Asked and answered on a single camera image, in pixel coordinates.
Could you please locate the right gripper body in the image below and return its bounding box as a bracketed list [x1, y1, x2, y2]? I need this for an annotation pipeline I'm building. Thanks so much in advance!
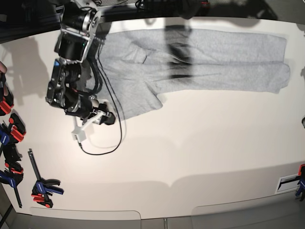
[65, 95, 107, 122]

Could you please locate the grey T-shirt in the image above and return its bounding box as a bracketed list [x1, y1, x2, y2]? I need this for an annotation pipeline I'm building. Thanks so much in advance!
[95, 27, 290, 119]

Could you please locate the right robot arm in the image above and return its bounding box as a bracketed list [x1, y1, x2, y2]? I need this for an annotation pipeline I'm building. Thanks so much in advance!
[46, 0, 116, 125]

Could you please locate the red black clamp top left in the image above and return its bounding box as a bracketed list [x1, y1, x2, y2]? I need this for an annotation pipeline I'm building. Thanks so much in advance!
[0, 73, 14, 116]

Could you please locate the blue red clamp middle left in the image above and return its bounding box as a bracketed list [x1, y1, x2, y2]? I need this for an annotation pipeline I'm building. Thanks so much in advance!
[0, 113, 26, 153]

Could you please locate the blue bar clamp on table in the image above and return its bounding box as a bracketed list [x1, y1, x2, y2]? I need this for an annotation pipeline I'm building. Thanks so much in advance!
[28, 149, 64, 208]

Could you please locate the blue clamp lower left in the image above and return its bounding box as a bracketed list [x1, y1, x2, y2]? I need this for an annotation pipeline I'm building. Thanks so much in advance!
[0, 144, 23, 208]

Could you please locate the white label sticker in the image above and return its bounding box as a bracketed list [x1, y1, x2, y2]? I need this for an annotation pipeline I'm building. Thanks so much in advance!
[275, 174, 300, 194]

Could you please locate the dark object right edge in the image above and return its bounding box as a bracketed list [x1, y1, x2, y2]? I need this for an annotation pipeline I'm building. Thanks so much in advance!
[301, 117, 305, 128]

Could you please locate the blue clamp right edge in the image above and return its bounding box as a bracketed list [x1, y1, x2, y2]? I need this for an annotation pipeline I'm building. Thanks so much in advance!
[295, 164, 305, 202]

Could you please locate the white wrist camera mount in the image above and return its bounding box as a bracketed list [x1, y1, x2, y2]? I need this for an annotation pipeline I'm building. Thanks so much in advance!
[71, 108, 110, 143]

